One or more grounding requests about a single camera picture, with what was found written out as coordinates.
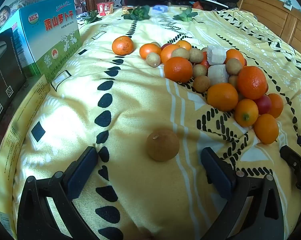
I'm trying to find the yellow patterned blanket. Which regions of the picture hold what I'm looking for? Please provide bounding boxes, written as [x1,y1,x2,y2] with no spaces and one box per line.
[12,6,301,240]

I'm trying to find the dimpled tangerine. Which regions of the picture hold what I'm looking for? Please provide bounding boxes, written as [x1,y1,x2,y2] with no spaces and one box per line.
[112,36,134,56]

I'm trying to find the round brown fruit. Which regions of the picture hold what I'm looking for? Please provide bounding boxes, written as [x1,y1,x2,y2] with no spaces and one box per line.
[146,129,180,162]

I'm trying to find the black carton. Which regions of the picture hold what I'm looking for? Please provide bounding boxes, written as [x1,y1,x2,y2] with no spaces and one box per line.
[0,27,27,127]

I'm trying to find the heap of oranges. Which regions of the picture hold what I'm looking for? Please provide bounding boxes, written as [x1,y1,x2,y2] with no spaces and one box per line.
[139,40,284,145]

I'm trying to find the green toy vegetable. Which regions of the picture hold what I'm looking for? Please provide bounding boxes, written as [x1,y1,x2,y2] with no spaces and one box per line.
[80,10,103,25]
[173,7,199,23]
[122,5,151,21]

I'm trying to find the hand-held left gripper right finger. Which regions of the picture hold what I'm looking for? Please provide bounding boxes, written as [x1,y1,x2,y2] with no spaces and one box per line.
[200,147,284,240]

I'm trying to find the white foam cube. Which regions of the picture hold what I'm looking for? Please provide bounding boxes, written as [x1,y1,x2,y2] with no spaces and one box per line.
[207,64,228,86]
[207,45,227,65]

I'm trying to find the red noodle cup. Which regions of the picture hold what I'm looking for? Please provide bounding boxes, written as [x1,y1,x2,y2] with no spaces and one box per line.
[96,1,115,17]

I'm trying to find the wooden headboard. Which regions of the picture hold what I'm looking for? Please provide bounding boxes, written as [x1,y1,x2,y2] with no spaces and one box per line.
[238,0,301,63]

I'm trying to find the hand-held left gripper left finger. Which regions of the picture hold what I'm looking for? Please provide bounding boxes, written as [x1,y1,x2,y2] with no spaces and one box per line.
[17,146,101,240]

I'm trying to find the blue and green carton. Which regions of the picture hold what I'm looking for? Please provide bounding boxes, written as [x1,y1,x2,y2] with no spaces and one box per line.
[0,0,82,83]

